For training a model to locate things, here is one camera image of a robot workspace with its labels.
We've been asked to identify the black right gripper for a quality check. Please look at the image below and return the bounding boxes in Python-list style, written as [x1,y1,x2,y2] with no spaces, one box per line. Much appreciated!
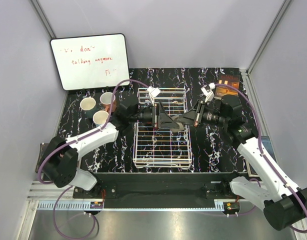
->
[175,99,229,129]

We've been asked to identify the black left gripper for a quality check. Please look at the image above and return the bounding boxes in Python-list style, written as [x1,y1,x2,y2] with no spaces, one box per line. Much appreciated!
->
[129,102,179,130]

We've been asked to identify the beige mug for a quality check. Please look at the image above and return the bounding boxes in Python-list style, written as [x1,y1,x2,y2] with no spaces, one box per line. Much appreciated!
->
[170,115,185,133]

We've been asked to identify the pink mug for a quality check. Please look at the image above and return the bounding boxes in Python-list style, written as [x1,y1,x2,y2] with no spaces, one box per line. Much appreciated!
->
[99,92,117,113]

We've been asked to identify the light blue faceted mug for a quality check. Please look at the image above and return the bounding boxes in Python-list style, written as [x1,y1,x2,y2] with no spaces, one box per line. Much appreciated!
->
[92,110,109,127]

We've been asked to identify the grey blue faceted mug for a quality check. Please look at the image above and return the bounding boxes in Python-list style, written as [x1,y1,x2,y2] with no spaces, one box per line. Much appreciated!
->
[80,97,98,119]

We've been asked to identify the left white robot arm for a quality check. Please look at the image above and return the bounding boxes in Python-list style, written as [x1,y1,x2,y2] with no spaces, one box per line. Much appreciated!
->
[38,103,180,198]

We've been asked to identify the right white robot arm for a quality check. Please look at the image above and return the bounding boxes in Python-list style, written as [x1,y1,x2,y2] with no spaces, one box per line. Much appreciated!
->
[176,95,307,231]

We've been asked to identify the orange cover book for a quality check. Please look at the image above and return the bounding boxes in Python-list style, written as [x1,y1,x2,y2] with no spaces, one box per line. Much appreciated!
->
[215,73,240,99]

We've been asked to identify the blue cover book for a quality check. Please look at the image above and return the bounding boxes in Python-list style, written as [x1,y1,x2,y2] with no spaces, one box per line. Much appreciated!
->
[245,135,272,177]

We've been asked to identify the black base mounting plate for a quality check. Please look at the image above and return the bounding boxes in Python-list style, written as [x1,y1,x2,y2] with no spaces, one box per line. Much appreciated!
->
[73,171,242,206]

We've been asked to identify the white dry-erase board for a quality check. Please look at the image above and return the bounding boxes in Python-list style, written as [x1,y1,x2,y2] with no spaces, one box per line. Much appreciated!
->
[50,33,130,91]

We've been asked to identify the dark Tale of Two Cities book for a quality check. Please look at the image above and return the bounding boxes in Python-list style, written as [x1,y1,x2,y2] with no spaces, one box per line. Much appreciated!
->
[34,142,82,173]

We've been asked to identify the white wire dish rack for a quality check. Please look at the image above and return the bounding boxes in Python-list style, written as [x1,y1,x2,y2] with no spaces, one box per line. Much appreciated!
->
[132,88,193,170]

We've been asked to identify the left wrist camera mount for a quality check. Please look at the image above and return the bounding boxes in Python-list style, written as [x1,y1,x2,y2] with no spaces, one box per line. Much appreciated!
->
[146,86,161,105]

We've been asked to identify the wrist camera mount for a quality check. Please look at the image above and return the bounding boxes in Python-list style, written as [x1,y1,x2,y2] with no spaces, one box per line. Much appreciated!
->
[146,86,161,105]
[201,83,216,103]

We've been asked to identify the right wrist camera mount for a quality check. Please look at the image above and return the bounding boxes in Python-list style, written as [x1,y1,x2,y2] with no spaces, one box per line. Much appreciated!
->
[201,83,216,103]

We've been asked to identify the white slotted cable duct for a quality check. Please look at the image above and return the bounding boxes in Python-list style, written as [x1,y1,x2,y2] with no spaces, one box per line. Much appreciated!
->
[37,200,225,212]

